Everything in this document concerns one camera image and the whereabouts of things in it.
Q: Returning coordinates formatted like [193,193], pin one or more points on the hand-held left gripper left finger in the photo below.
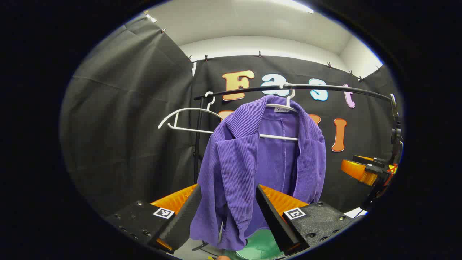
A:
[183,221]

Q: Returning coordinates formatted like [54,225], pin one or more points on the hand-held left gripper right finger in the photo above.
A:
[274,222]

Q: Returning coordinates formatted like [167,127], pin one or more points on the black clothes rack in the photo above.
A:
[325,87]

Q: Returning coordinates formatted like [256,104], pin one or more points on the green laundry hamper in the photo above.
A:
[260,246]

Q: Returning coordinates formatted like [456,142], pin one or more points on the white plastic clothes hanger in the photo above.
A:
[278,137]
[191,129]

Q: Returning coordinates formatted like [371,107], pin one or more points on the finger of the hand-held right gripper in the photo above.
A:
[366,159]
[357,171]

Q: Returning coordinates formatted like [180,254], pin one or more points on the black backdrop cloth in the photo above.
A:
[361,126]
[126,126]

